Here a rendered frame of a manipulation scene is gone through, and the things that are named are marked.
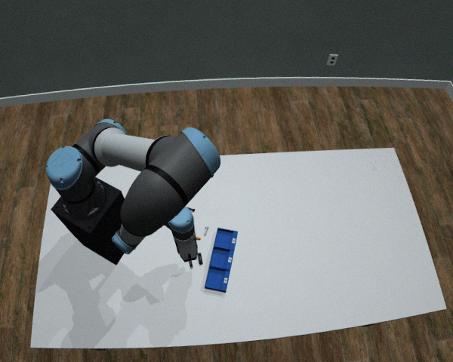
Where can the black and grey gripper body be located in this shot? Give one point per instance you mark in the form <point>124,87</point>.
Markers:
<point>187,247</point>

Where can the blue rack of bins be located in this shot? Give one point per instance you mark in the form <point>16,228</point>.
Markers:
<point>221,260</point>

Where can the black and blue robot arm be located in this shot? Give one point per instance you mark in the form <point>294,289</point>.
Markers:
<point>176,168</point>

